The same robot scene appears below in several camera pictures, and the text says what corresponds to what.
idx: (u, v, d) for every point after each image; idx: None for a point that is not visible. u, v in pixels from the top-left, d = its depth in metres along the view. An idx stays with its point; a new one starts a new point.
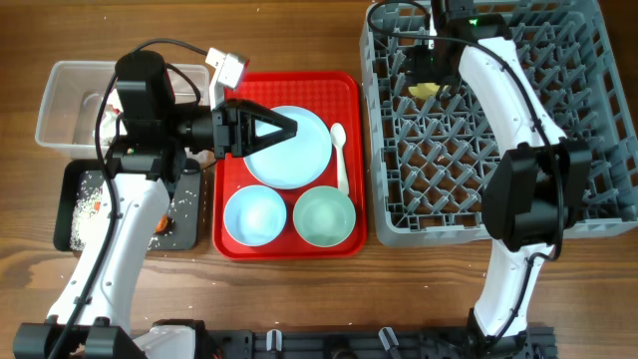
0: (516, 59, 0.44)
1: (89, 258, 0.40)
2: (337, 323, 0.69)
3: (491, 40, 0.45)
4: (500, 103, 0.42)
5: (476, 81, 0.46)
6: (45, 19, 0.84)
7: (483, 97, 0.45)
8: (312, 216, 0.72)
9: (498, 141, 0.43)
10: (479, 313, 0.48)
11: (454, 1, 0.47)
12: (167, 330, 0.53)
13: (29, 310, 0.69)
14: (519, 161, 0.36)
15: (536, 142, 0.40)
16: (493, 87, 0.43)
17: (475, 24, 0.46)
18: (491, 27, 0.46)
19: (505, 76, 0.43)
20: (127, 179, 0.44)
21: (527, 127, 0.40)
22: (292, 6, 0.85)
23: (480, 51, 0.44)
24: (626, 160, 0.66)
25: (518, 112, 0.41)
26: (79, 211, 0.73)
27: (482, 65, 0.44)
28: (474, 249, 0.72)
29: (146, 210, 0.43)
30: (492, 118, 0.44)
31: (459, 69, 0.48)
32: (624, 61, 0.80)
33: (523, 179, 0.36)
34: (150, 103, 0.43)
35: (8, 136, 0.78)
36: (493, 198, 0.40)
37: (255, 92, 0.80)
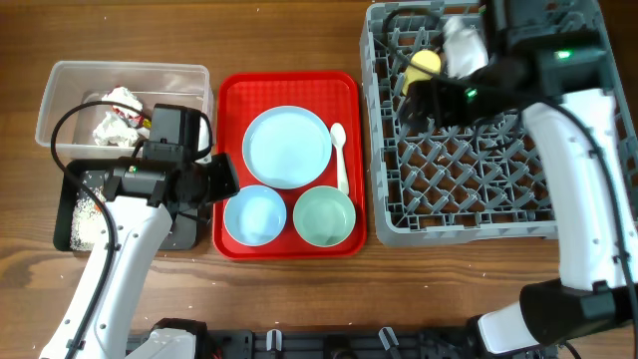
0: (609, 130, 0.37)
1: (83, 296, 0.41)
2: (337, 323, 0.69)
3: (579, 96, 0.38)
4: (582, 205, 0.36)
5: (548, 150, 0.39)
6: (45, 19, 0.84)
7: (555, 181, 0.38)
8: (312, 217, 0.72)
9: (562, 251, 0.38)
10: (486, 326, 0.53)
11: (516, 16, 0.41)
12: (167, 336, 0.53)
13: (29, 310, 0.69)
14: (596, 310, 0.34)
15: (617, 275, 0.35)
16: (577, 181, 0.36)
17: (564, 57, 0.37)
18: (590, 52, 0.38)
19: (593, 166, 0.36)
20: (124, 203, 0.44)
21: (609, 253, 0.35)
22: (292, 6, 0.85)
23: (564, 121, 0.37)
24: (626, 160, 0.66)
25: (602, 231, 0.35)
26: (79, 211, 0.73)
27: (566, 140, 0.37)
28: (474, 249, 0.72)
29: (144, 242, 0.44)
30: (564, 213, 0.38)
31: (530, 116, 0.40)
32: (624, 61, 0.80)
33: (596, 323, 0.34)
34: (181, 127, 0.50)
35: (7, 136, 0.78)
36: (550, 315, 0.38)
37: (254, 92, 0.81)
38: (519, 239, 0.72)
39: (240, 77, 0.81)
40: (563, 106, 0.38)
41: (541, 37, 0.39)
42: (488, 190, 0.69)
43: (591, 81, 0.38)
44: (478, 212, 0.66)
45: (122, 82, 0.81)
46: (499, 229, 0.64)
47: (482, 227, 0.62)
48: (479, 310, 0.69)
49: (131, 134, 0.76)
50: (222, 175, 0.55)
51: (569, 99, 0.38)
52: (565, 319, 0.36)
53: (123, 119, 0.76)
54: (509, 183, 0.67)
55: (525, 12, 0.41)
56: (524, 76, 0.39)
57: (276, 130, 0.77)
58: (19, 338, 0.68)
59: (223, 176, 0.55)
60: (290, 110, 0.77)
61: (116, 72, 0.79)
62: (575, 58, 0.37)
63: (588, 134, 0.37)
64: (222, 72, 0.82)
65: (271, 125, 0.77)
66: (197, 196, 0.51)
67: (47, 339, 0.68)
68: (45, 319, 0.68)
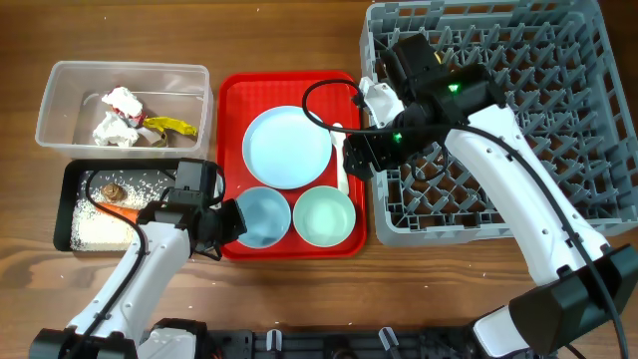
0: (520, 135, 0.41)
1: (112, 282, 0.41)
2: (337, 323, 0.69)
3: (480, 115, 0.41)
4: (520, 206, 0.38)
5: (475, 166, 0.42)
6: (45, 19, 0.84)
7: (493, 191, 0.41)
8: (312, 217, 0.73)
9: (525, 256, 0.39)
10: (480, 331, 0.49)
11: (413, 66, 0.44)
12: (167, 335, 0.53)
13: (29, 311, 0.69)
14: (567, 296, 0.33)
15: (577, 257, 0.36)
16: (506, 185, 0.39)
17: (455, 90, 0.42)
18: (475, 88, 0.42)
19: (515, 167, 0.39)
20: (157, 225, 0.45)
21: (561, 239, 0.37)
22: (292, 6, 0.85)
23: (478, 137, 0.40)
24: (626, 160, 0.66)
25: (546, 222, 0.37)
26: (79, 211, 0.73)
27: (483, 153, 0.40)
28: (474, 249, 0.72)
29: (171, 253, 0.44)
30: (511, 218, 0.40)
31: (453, 145, 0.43)
32: (624, 61, 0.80)
33: (574, 311, 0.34)
34: (205, 177, 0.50)
35: (7, 136, 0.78)
36: (530, 321, 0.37)
37: (255, 92, 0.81)
38: None
39: (240, 77, 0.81)
40: (472, 126, 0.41)
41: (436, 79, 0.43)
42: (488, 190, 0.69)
43: (485, 102, 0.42)
44: (478, 212, 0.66)
45: (122, 83, 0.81)
46: (499, 229, 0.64)
47: (482, 227, 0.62)
48: (479, 310, 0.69)
49: (131, 134, 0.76)
50: (232, 217, 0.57)
51: (474, 121, 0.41)
52: (545, 318, 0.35)
53: (123, 119, 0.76)
54: None
55: (419, 59, 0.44)
56: (430, 115, 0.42)
57: (275, 133, 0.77)
58: (20, 338, 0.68)
59: (232, 217, 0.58)
60: (291, 110, 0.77)
61: (116, 72, 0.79)
62: (466, 87, 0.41)
63: (500, 142, 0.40)
64: (222, 72, 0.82)
65: (271, 126, 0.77)
66: (212, 235, 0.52)
67: None
68: (45, 319, 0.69)
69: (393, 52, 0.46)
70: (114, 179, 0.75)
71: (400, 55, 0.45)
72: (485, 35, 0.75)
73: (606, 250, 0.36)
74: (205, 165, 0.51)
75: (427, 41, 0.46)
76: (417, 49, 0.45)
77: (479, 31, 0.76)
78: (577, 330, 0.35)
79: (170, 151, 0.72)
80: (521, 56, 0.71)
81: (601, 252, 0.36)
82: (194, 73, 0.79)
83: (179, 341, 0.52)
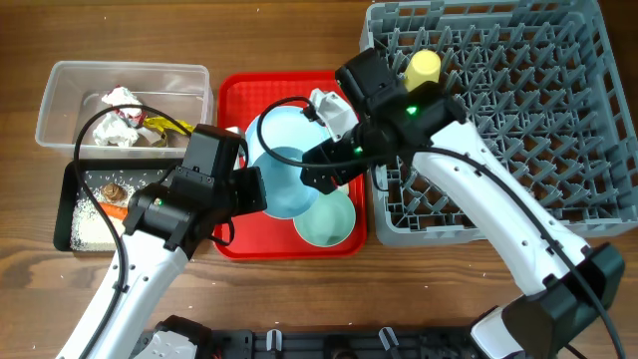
0: (484, 147, 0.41)
1: (85, 330, 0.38)
2: (338, 323, 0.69)
3: (443, 134, 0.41)
4: (496, 222, 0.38)
5: (444, 183, 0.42)
6: (45, 19, 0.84)
7: (468, 208, 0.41)
8: (312, 217, 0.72)
9: (510, 269, 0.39)
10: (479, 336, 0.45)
11: (368, 84, 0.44)
12: (167, 344, 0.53)
13: (28, 310, 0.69)
14: (557, 306, 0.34)
15: (560, 264, 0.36)
16: (479, 202, 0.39)
17: (414, 113, 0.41)
18: (434, 109, 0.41)
19: (484, 180, 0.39)
20: (143, 241, 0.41)
21: (542, 247, 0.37)
22: (292, 6, 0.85)
23: (443, 156, 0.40)
24: (626, 160, 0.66)
25: (525, 233, 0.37)
26: (79, 211, 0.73)
27: (452, 172, 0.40)
28: (474, 250, 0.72)
29: (156, 284, 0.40)
30: (489, 233, 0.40)
31: (421, 165, 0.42)
32: (624, 61, 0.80)
33: (565, 319, 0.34)
34: (222, 158, 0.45)
35: (7, 136, 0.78)
36: (523, 330, 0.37)
37: (254, 92, 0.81)
38: None
39: (240, 77, 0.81)
40: (436, 147, 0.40)
41: (395, 101, 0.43)
42: None
43: (447, 119, 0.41)
44: None
45: (122, 83, 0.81)
46: None
47: None
48: (479, 310, 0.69)
49: (131, 134, 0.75)
50: (248, 191, 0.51)
51: (438, 141, 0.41)
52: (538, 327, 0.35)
53: (123, 119, 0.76)
54: None
55: (371, 79, 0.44)
56: (393, 142, 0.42)
57: (277, 129, 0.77)
58: (20, 338, 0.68)
59: (251, 191, 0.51)
60: (290, 110, 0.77)
61: (117, 72, 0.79)
62: (424, 108, 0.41)
63: (467, 158, 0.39)
64: (222, 72, 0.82)
65: (270, 127, 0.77)
66: (224, 216, 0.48)
67: (48, 340, 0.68)
68: (44, 319, 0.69)
69: (345, 70, 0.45)
70: (114, 179, 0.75)
71: (354, 76, 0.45)
72: (485, 35, 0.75)
73: (587, 253, 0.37)
74: (223, 142, 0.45)
75: (378, 56, 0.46)
76: (369, 67, 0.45)
77: (479, 31, 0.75)
78: (569, 335, 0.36)
79: (171, 150, 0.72)
80: (521, 56, 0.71)
81: (582, 254, 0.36)
82: (193, 73, 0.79)
83: (177, 354, 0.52)
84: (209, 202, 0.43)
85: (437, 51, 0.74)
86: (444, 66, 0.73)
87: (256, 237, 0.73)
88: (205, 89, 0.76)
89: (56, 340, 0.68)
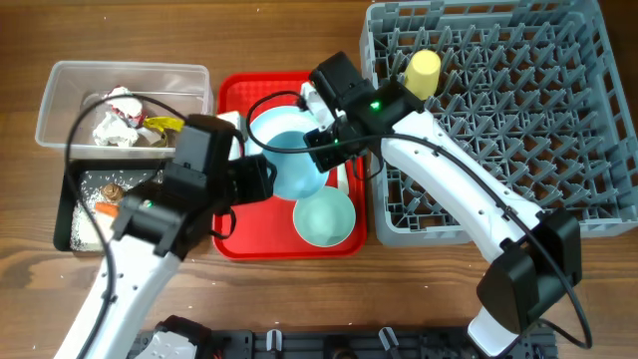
0: (443, 133, 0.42)
1: (77, 340, 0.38)
2: (338, 323, 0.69)
3: (404, 122, 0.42)
4: (454, 197, 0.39)
5: (407, 167, 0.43)
6: (44, 19, 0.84)
7: (429, 187, 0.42)
8: (312, 216, 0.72)
9: (475, 240, 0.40)
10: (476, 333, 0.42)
11: (339, 84, 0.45)
12: (167, 345, 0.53)
13: (29, 310, 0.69)
14: (514, 267, 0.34)
15: (516, 230, 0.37)
16: (438, 180, 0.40)
17: (377, 107, 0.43)
18: (396, 104, 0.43)
19: (443, 160, 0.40)
20: (133, 249, 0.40)
21: (498, 214, 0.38)
22: (292, 6, 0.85)
23: (403, 141, 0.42)
24: (626, 160, 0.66)
25: (480, 202, 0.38)
26: (79, 211, 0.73)
27: (412, 155, 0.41)
28: (474, 250, 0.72)
29: (147, 292, 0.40)
30: (451, 208, 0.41)
31: (384, 152, 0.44)
32: (623, 61, 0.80)
33: (525, 281, 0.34)
34: (214, 153, 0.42)
35: (7, 136, 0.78)
36: (494, 304, 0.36)
37: (255, 92, 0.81)
38: None
39: (240, 77, 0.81)
40: (397, 134, 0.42)
41: (364, 99, 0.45)
42: None
43: (408, 111, 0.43)
44: None
45: (122, 82, 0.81)
46: None
47: None
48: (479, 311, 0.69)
49: (131, 134, 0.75)
50: (249, 182, 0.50)
51: (399, 130, 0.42)
52: (503, 296, 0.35)
53: (123, 119, 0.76)
54: (510, 183, 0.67)
55: (340, 77, 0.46)
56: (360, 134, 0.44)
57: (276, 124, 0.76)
58: (20, 338, 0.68)
59: (251, 182, 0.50)
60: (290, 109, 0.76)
61: (116, 72, 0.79)
62: (387, 103, 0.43)
63: (425, 141, 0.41)
64: (222, 72, 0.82)
65: (271, 125, 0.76)
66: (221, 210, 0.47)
67: (48, 340, 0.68)
68: (44, 319, 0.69)
69: (318, 73, 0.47)
70: (114, 179, 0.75)
71: (325, 75, 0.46)
72: (485, 35, 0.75)
73: (541, 216, 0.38)
74: (217, 134, 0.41)
75: (348, 58, 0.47)
76: (339, 68, 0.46)
77: (479, 31, 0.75)
78: (538, 307, 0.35)
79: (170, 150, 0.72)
80: (521, 56, 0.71)
81: (535, 216, 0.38)
82: (193, 72, 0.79)
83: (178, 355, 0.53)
84: (200, 205, 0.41)
85: (436, 51, 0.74)
86: (444, 66, 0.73)
87: (256, 237, 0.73)
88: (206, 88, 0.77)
89: (56, 339, 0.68)
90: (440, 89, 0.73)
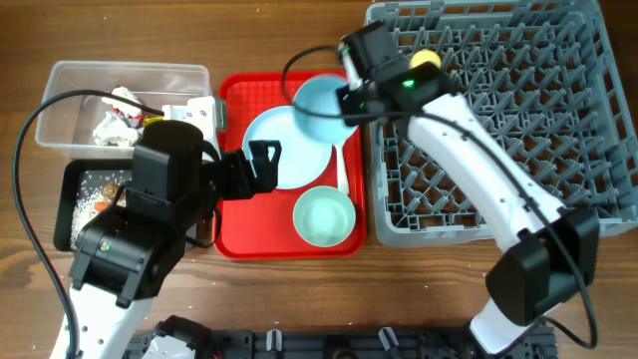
0: (473, 118, 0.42)
1: None
2: (338, 323, 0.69)
3: (434, 103, 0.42)
4: (476, 182, 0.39)
5: (432, 149, 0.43)
6: (44, 19, 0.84)
7: (453, 171, 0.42)
8: (311, 216, 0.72)
9: (491, 228, 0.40)
10: (478, 330, 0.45)
11: (375, 54, 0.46)
12: (164, 353, 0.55)
13: (29, 310, 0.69)
14: (530, 257, 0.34)
15: (535, 223, 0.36)
16: (463, 164, 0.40)
17: (410, 86, 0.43)
18: (429, 85, 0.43)
19: (470, 145, 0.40)
20: (95, 298, 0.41)
21: (519, 205, 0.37)
22: (292, 6, 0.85)
23: (432, 122, 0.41)
24: (626, 160, 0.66)
25: (501, 190, 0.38)
26: (79, 211, 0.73)
27: (439, 137, 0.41)
28: (474, 250, 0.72)
29: (115, 342, 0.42)
30: (472, 194, 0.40)
31: (410, 129, 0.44)
32: (623, 61, 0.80)
33: (537, 271, 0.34)
34: (172, 179, 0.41)
35: (7, 136, 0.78)
36: (503, 290, 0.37)
37: (254, 92, 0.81)
38: None
39: (240, 77, 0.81)
40: (426, 113, 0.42)
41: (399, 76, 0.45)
42: None
43: (440, 92, 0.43)
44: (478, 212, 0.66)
45: (122, 82, 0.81)
46: None
47: (482, 227, 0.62)
48: (479, 311, 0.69)
49: (131, 134, 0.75)
50: (231, 182, 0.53)
51: (430, 110, 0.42)
52: (513, 283, 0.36)
53: (123, 119, 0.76)
54: None
55: (379, 49, 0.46)
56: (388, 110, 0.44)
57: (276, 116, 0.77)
58: (20, 338, 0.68)
59: (235, 180, 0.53)
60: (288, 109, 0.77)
61: (116, 72, 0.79)
62: (421, 81, 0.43)
63: (453, 124, 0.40)
64: (222, 72, 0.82)
65: (271, 125, 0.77)
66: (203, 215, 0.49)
67: (48, 340, 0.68)
68: (44, 319, 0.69)
69: (356, 39, 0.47)
70: (114, 179, 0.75)
71: (362, 42, 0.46)
72: (485, 35, 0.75)
73: (563, 212, 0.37)
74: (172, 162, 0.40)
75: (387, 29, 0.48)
76: (378, 38, 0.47)
77: (479, 31, 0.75)
78: (547, 300, 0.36)
79: None
80: (521, 56, 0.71)
81: (557, 211, 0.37)
82: (192, 72, 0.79)
83: None
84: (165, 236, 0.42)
85: (436, 51, 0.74)
86: (444, 66, 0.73)
87: (256, 238, 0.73)
88: (205, 88, 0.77)
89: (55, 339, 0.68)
90: None
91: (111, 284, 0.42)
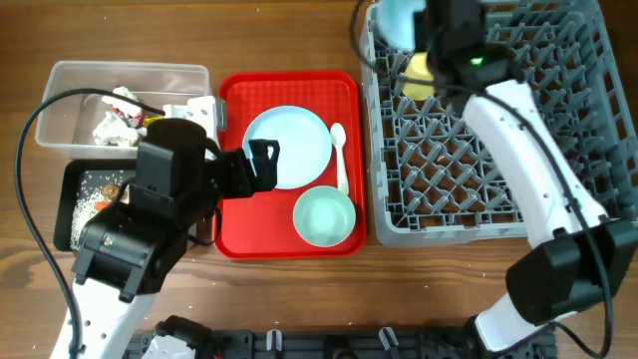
0: (534, 109, 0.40)
1: None
2: (338, 323, 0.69)
3: (499, 86, 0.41)
4: (524, 173, 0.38)
5: (483, 132, 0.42)
6: (44, 19, 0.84)
7: (501, 156, 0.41)
8: (311, 215, 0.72)
9: (525, 218, 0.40)
10: (482, 327, 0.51)
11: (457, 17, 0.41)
12: (165, 352, 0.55)
13: (29, 310, 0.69)
14: (560, 255, 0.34)
15: (574, 225, 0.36)
16: (514, 152, 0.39)
17: (478, 64, 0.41)
18: (496, 67, 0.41)
19: (525, 136, 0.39)
20: (97, 293, 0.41)
21: (560, 203, 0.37)
22: (292, 6, 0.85)
23: (492, 105, 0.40)
24: (626, 160, 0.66)
25: (548, 185, 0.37)
26: (79, 211, 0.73)
27: (496, 121, 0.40)
28: (474, 250, 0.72)
29: (116, 338, 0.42)
30: (514, 182, 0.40)
31: (467, 107, 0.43)
32: (623, 61, 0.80)
33: (565, 271, 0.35)
34: (175, 176, 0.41)
35: (7, 136, 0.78)
36: (526, 284, 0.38)
37: (254, 92, 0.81)
38: (519, 239, 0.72)
39: (240, 77, 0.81)
40: (489, 94, 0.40)
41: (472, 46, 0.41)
42: (488, 190, 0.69)
43: (507, 76, 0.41)
44: (478, 212, 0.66)
45: (122, 82, 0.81)
46: (499, 229, 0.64)
47: (482, 227, 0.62)
48: (479, 311, 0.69)
49: (131, 134, 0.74)
50: (231, 181, 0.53)
51: (491, 92, 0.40)
52: (538, 278, 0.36)
53: (123, 119, 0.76)
54: None
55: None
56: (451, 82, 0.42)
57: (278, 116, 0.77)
58: (19, 338, 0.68)
59: (235, 180, 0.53)
60: (288, 110, 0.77)
61: (116, 72, 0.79)
62: (489, 62, 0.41)
63: (514, 111, 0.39)
64: (222, 72, 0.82)
65: (271, 125, 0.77)
66: (203, 213, 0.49)
67: (48, 340, 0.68)
68: (44, 319, 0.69)
69: None
70: (114, 179, 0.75)
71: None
72: None
73: (603, 219, 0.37)
74: (176, 159, 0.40)
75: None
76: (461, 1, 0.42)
77: None
78: (566, 301, 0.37)
79: None
80: (521, 56, 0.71)
81: (597, 218, 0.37)
82: (192, 71, 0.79)
83: None
84: (168, 234, 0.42)
85: None
86: None
87: (256, 238, 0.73)
88: (206, 88, 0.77)
89: (55, 339, 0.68)
90: None
91: (114, 279, 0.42)
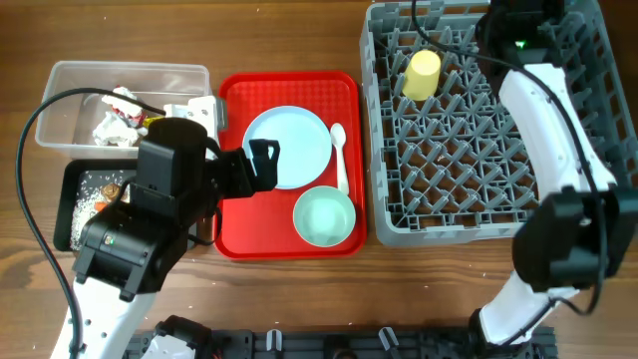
0: (564, 89, 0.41)
1: None
2: (338, 323, 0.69)
3: (537, 66, 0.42)
4: (543, 138, 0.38)
5: (516, 107, 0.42)
6: (44, 19, 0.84)
7: (524, 127, 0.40)
8: (311, 215, 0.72)
9: (539, 186, 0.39)
10: (484, 318, 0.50)
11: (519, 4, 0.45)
12: (165, 351, 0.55)
13: (29, 310, 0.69)
14: (566, 205, 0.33)
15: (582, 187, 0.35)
16: (538, 119, 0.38)
17: (520, 46, 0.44)
18: (536, 55, 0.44)
19: (551, 107, 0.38)
20: (98, 292, 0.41)
21: (573, 168, 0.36)
22: (292, 6, 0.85)
23: (526, 78, 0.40)
24: (626, 160, 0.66)
25: (564, 150, 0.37)
26: (79, 211, 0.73)
27: (526, 93, 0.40)
28: (474, 250, 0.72)
29: (117, 337, 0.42)
30: (534, 152, 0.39)
31: (502, 84, 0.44)
32: (624, 61, 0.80)
33: (566, 224, 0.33)
34: (176, 175, 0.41)
35: (7, 136, 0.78)
36: (529, 240, 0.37)
37: (254, 93, 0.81)
38: None
39: (240, 77, 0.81)
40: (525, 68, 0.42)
41: (520, 32, 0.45)
42: (488, 190, 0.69)
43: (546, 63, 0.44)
44: (478, 212, 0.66)
45: (122, 82, 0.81)
46: (499, 229, 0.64)
47: (482, 227, 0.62)
48: None
49: (131, 134, 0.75)
50: (232, 181, 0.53)
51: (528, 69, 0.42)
52: (541, 230, 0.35)
53: (123, 119, 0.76)
54: (510, 183, 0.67)
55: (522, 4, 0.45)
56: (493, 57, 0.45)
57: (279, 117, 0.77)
58: (19, 338, 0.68)
59: (235, 179, 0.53)
60: (287, 110, 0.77)
61: (116, 72, 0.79)
62: (530, 47, 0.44)
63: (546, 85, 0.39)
64: (222, 72, 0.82)
65: (271, 125, 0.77)
66: (203, 213, 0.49)
67: (48, 339, 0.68)
68: (44, 319, 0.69)
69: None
70: (114, 179, 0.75)
71: None
72: None
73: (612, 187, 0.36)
74: (177, 158, 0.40)
75: None
76: None
77: None
78: (563, 263, 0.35)
79: None
80: None
81: (607, 185, 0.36)
82: (192, 71, 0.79)
83: None
84: (167, 232, 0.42)
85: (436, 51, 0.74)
86: (444, 66, 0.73)
87: (256, 238, 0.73)
88: (206, 88, 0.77)
89: (55, 339, 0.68)
90: (441, 89, 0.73)
91: (115, 278, 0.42)
